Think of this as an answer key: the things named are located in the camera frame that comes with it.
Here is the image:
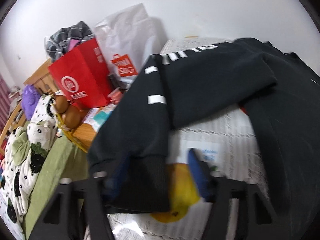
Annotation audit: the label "black sweatshirt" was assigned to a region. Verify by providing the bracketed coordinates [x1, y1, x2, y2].
[87, 38, 319, 239]

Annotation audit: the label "floral white green bedding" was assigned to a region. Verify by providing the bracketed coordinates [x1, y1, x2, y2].
[1, 94, 87, 239]

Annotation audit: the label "fruit print tablecloth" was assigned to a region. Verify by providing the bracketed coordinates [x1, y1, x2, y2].
[82, 36, 278, 240]

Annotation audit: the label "wooden bedside table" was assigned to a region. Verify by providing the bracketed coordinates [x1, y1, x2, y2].
[72, 123, 96, 152]

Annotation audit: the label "brown round fruit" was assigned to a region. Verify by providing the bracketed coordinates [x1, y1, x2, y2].
[54, 95, 69, 114]
[62, 106, 81, 129]

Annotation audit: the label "small colourful boxes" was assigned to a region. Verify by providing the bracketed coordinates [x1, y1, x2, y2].
[82, 88, 123, 132]

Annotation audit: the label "red patterned curtain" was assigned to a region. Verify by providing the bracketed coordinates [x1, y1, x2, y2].
[0, 76, 10, 131]

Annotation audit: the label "wooden bed headboard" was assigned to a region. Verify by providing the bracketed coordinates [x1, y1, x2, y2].
[0, 58, 60, 156]

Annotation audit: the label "red paper shopping bag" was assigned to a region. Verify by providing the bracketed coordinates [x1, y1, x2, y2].
[48, 38, 114, 109]

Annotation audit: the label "grey plaid garment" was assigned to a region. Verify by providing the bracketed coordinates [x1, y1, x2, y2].
[44, 21, 95, 62]

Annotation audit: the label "white plastic shopping bag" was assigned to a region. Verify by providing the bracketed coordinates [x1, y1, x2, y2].
[94, 3, 161, 86]

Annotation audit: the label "yellow wire fruit basket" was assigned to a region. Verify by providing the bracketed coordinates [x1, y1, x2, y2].
[50, 99, 88, 153]

